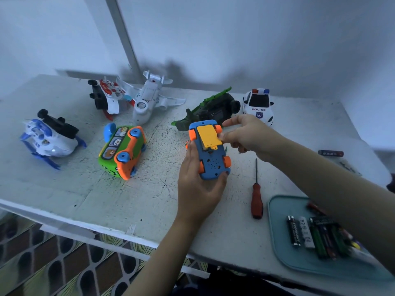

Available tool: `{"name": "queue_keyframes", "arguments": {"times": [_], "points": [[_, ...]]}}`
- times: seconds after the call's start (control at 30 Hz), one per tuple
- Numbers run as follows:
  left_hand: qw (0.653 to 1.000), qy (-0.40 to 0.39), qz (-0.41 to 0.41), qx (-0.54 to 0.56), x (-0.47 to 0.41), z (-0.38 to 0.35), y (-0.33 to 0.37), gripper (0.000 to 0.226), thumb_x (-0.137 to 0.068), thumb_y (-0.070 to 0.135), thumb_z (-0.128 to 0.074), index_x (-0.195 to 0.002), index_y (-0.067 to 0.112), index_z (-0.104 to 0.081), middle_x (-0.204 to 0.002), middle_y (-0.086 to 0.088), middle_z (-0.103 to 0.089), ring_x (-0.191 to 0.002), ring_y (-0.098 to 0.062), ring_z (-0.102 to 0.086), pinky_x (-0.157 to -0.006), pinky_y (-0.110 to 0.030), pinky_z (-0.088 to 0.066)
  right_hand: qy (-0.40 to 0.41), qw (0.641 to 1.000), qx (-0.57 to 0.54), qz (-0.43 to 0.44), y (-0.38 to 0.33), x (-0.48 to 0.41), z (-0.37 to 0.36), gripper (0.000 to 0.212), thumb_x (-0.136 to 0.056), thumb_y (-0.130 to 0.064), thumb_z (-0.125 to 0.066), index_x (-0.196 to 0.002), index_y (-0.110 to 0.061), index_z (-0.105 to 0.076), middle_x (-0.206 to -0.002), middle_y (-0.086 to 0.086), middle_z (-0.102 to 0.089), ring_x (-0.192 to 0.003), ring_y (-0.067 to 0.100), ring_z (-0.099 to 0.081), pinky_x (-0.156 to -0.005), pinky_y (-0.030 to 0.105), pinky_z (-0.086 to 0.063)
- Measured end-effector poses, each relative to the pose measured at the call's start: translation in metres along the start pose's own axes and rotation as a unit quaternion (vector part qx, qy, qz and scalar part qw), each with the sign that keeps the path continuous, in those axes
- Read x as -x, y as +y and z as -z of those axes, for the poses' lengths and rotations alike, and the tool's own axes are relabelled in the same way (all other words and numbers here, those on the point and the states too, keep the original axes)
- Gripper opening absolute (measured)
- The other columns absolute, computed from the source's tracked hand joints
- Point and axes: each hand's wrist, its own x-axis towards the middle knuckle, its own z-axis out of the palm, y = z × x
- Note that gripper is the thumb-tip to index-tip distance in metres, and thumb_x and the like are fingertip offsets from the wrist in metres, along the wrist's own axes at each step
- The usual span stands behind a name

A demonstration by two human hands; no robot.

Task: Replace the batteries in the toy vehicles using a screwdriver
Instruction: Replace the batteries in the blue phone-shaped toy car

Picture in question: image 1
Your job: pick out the person's left hand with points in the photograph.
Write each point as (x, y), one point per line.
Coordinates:
(197, 197)

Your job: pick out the person's right hand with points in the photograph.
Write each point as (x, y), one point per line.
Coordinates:
(253, 135)

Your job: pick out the black white toy car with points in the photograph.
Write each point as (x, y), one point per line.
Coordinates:
(259, 104)

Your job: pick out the yellow orange toy car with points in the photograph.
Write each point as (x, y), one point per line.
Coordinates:
(213, 163)

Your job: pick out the yellow battery cover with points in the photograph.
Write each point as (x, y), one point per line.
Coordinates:
(208, 137)

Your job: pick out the dark green toy helicopter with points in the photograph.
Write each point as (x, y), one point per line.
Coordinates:
(207, 111)

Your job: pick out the red screwdriver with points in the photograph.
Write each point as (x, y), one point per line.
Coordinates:
(257, 203)

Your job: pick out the black red battery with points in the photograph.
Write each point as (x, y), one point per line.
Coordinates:
(331, 153)

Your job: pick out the green orange toy car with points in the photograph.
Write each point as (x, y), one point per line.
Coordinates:
(120, 154)

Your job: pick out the white grey battery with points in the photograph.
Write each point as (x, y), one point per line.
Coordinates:
(349, 166)

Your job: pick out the white toy airplane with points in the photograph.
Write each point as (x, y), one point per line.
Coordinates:
(148, 101)

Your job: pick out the teal container lid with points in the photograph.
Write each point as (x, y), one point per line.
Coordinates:
(296, 259)

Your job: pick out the clear plastic container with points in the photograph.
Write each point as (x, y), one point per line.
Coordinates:
(364, 172)

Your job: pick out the pile of batteries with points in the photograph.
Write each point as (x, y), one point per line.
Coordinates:
(321, 234)

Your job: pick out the red white toy vehicle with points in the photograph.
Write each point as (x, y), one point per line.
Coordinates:
(105, 95)

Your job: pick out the white blue toy vehicle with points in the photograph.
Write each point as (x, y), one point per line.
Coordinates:
(49, 141)

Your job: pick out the person's right forearm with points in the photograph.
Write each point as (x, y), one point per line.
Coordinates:
(342, 194)

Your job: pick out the person's left forearm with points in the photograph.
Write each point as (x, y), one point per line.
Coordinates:
(163, 262)

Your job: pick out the person's dark trousers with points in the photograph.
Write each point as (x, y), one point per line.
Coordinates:
(234, 283)

